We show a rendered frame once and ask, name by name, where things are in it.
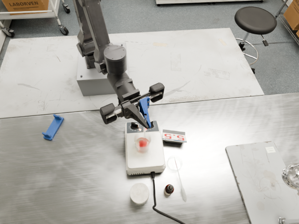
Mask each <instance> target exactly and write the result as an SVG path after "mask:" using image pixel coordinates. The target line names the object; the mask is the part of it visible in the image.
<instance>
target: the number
mask: <svg viewBox="0 0 299 224"><path fill-rule="evenodd" d="M163 138H165V139H173V140H182V141H186V139H185V136H181V135H174V134H167V133H164V134H163Z"/></svg>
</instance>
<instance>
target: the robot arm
mask: <svg viewBox="0 0 299 224"><path fill-rule="evenodd" d="M100 2H101V0H73V5H74V8H75V13H76V16H77V20H78V23H79V27H80V31H79V33H78V35H77V39H78V43H77V44H76V46H77V49H78V51H79V53H80V54H81V56H82V57H84V59H85V63H86V67H87V68H94V67H96V69H97V71H98V73H101V72H102V74H103V75H106V74H107V79H108V81H109V82H110V84H111V86H112V87H113V89H114V91H115V93H116V94H117V98H118V103H119V104H118V106H116V107H115V106H114V104H113V103H110V104H108V105H106V106H103V107H101V108H100V110H99V111H100V114H101V117H102V119H103V121H104V123H105V124H109V123H112V122H114V121H116V120H117V117H121V118H122V117H125V118H126V119H130V118H132V119H134V120H136V121H137V122H138V123H140V124H141V125H142V126H143V127H145V128H146V129H148V128H151V123H150V117H149V113H148V108H149V105H150V100H151V102H152V103H155V102H157V101H159V100H161V99H162V98H163V95H164V90H165V86H164V85H163V84H162V83H156V84H154V85H152V86H150V87H149V92H148V93H146V94H143V95H141V94H140V91H139V89H137V88H136V87H135V85H134V84H133V80H132V79H131V78H129V76H128V75H127V73H126V70H127V56H126V49H125V48H124V47H122V46H120V45H113V43H110V39H109V35H108V31H107V27H106V24H105V19H104V16H103V12H102V9H101V4H100ZM138 106H139V107H138ZM139 108H140V111H139ZM140 113H141V114H142V115H143V117H144V116H145V113H146V114H147V119H146V121H145V120H144V118H143V117H142V115H141V114H140Z"/></svg>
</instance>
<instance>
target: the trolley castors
mask: <svg viewBox="0 0 299 224"><path fill-rule="evenodd" d="M62 5H63V8H64V10H65V11H66V12H67V13H70V7H68V5H67V4H66V3H65V2H64V3H62ZM58 27H59V29H60V31H61V33H62V34H64V35H68V33H69V31H68V30H67V28H66V27H65V26H63V25H62V24H61V25H58ZM2 30H3V31H4V33H5V34H6V35H7V36H9V37H11V38H13V37H14V35H15V34H14V32H13V31H14V30H10V29H9V28H6V27H3V28H2Z"/></svg>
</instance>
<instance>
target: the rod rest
mask: <svg viewBox="0 0 299 224"><path fill-rule="evenodd" d="M53 116H54V119H53V121H52V123H51V124H50V126H49V128H48V130H47V131H46V133H44V132H42V134H43V135H44V136H43V138H44V139H48V140H53V138H54V136H55V134H56V132H57V130H58V129H59V127H60V125H61V124H62V122H63V120H64V118H63V117H60V116H59V115H58V116H57V115H55V114H53Z"/></svg>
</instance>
